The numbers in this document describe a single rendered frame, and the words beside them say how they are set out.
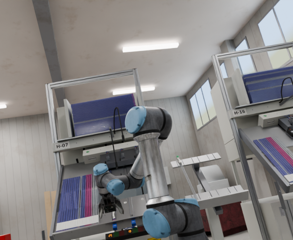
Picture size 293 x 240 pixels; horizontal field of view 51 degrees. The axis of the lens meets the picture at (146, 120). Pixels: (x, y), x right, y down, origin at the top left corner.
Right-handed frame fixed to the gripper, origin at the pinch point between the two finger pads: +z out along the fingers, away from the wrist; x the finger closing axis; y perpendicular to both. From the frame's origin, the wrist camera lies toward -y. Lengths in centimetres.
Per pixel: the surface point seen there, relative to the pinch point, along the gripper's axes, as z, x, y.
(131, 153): 4, 18, -63
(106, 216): 9.9, -4.9, -10.0
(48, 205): 427, -218, -529
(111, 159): 4, 3, -60
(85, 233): 12.0, -17.4, -2.3
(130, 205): 9.9, 10.6, -14.6
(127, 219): 8.5, 7.8, -2.3
